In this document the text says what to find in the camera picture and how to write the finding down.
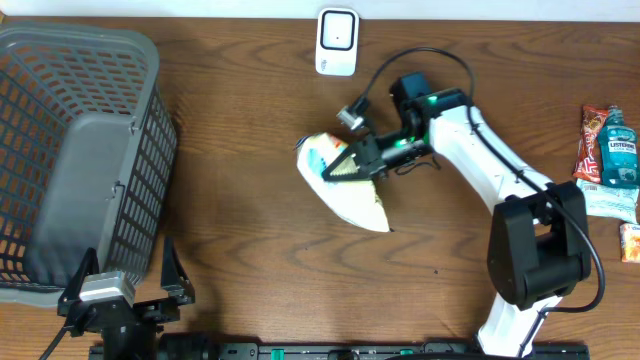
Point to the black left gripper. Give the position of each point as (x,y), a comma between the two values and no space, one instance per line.
(174,294)

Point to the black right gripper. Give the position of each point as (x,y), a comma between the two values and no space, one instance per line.
(379,163)

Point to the yellow snack bag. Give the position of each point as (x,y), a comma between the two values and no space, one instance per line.
(356,202)

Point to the red chocolate bar wrapper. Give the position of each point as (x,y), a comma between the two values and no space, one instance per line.
(587,166)

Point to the teal mouthwash bottle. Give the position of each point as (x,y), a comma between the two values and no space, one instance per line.
(618,146)

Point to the white teal wipes pack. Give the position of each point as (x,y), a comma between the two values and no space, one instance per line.
(603,201)

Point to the orange tissue pack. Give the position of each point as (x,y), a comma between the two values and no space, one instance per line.
(630,243)

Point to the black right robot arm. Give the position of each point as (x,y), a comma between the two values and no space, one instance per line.
(539,248)

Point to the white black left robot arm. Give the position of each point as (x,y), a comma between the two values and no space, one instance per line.
(139,342)

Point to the white barcode scanner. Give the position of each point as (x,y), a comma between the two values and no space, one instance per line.
(337,42)

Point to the grey plastic basket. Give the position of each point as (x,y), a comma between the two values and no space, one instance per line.
(87,151)

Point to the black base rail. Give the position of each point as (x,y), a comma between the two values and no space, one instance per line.
(430,350)

